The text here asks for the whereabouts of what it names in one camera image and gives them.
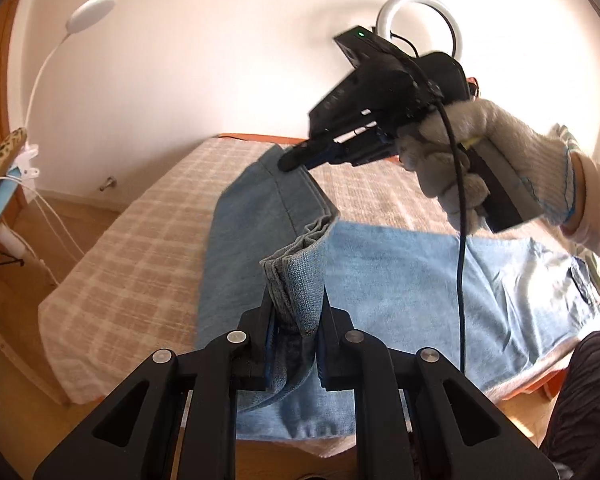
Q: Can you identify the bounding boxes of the light blue denim pants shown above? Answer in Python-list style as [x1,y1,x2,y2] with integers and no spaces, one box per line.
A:
[196,138,600,442]

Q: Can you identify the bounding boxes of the white gloved right hand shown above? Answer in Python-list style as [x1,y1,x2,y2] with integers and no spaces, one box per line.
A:
[396,100,576,233]

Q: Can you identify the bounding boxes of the beige plaid bed blanket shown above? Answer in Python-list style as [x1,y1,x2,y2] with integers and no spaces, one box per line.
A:
[38,138,600,456]

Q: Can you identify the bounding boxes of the white clip desk lamp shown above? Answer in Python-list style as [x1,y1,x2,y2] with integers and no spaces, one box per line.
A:
[9,0,118,191]

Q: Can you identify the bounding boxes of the leopard print cloth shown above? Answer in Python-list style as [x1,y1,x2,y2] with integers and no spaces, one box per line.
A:
[0,128,28,177]

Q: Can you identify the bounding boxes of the white ring light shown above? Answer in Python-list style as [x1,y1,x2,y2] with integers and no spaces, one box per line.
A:
[374,0,464,61]

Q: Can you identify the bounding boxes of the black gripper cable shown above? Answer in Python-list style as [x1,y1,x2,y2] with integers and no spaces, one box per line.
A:
[389,29,470,376]

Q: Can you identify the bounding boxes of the white charger cable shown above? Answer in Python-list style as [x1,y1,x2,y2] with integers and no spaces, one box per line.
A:
[0,173,86,286]

